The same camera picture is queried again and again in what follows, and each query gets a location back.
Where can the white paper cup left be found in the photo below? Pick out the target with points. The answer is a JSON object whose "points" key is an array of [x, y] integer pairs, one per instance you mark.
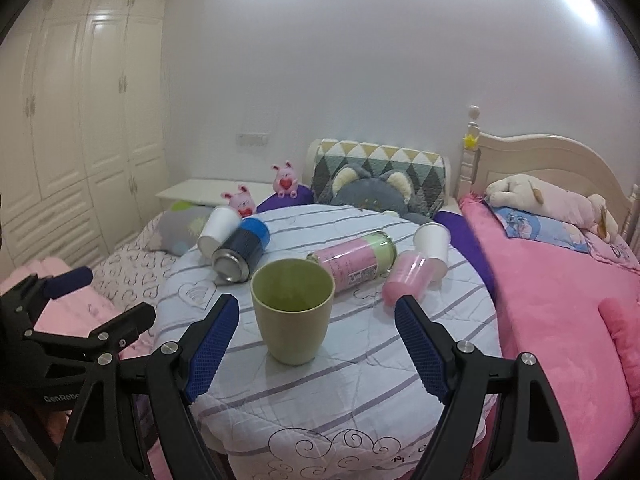
{"points": [[220, 225]]}

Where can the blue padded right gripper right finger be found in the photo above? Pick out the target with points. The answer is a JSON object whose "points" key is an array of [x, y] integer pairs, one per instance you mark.
{"points": [[426, 358]]}

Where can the pink green metal can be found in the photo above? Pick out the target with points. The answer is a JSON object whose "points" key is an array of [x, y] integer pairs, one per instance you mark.
{"points": [[358, 260]]}

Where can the dark blue metal can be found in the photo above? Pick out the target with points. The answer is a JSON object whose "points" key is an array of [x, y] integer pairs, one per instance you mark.
{"points": [[235, 261]]}

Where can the white pink dog plush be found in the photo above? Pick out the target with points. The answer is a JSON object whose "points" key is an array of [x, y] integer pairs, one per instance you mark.
{"points": [[530, 194]]}

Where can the grey bear plush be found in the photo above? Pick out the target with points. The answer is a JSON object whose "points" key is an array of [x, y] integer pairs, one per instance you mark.
{"points": [[390, 193]]}

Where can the green plastic cup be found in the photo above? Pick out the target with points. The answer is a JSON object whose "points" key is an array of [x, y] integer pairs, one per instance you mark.
{"points": [[293, 300]]}

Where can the pink plush toy back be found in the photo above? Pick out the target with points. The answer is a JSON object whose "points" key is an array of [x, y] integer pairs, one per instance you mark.
{"points": [[285, 183]]}

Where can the white nightstand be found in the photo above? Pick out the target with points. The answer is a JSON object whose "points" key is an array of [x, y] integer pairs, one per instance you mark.
{"points": [[208, 191]]}

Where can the striped white quilt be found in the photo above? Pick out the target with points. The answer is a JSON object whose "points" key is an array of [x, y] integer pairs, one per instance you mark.
{"points": [[358, 410]]}

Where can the white paper cup right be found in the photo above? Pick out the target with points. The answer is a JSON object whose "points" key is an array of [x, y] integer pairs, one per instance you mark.
{"points": [[432, 240]]}

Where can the white wardrobe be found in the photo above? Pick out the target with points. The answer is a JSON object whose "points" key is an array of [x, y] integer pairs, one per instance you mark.
{"points": [[82, 146]]}

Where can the blue cartoon pillow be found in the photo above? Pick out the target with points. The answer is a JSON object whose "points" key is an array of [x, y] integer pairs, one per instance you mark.
{"points": [[525, 226]]}

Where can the pink plush toy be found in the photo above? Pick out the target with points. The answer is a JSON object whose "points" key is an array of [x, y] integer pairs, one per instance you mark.
{"points": [[241, 201], [285, 183]]}

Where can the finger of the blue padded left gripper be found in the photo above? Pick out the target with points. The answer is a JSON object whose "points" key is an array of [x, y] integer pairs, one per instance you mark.
{"points": [[207, 343]]}

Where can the yellow star sticker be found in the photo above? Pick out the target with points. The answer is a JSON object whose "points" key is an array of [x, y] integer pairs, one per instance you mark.
{"points": [[470, 142]]}

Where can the heart pattern sheet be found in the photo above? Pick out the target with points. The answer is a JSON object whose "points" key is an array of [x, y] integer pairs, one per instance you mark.
{"points": [[135, 272]]}

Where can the pink fleece blanket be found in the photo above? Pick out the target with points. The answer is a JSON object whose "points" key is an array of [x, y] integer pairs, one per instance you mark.
{"points": [[547, 303]]}

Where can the white paper cup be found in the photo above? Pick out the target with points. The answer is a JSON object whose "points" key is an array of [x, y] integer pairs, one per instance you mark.
{"points": [[220, 225], [432, 240]]}

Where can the triangle pattern cushion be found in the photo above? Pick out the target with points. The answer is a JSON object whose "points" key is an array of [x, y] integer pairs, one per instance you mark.
{"points": [[428, 172]]}

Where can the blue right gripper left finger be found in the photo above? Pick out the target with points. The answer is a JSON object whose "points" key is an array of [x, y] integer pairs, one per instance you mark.
{"points": [[64, 284]]}

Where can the cream wooden headboard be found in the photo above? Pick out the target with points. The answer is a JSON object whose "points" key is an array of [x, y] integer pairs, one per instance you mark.
{"points": [[555, 159]]}

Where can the pink plush toy front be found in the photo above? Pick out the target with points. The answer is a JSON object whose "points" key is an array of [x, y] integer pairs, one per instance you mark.
{"points": [[241, 201]]}

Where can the grey green spotted pillow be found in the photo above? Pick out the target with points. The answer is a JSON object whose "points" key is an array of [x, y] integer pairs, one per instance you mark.
{"points": [[179, 228]]}

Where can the pink plastic cup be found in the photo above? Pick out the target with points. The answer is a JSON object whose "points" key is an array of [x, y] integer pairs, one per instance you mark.
{"points": [[410, 275]]}

